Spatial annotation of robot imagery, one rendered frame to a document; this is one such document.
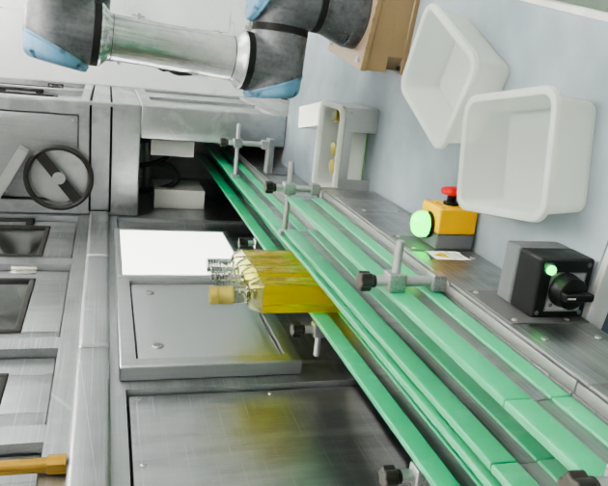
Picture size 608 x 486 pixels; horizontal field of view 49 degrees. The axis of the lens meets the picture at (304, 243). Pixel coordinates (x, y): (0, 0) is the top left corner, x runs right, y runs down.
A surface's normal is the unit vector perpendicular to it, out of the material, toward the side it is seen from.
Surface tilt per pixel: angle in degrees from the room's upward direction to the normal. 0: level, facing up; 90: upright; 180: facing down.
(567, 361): 90
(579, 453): 90
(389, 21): 90
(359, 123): 90
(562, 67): 0
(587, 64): 0
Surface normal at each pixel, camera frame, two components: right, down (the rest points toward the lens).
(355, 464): 0.10, -0.96
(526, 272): -0.96, -0.02
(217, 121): 0.27, 0.29
